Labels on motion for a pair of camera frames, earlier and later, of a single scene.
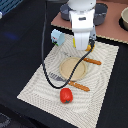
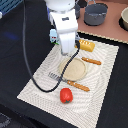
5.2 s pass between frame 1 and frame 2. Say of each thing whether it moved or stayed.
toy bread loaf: stayed
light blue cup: stayed
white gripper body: moved
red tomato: stayed
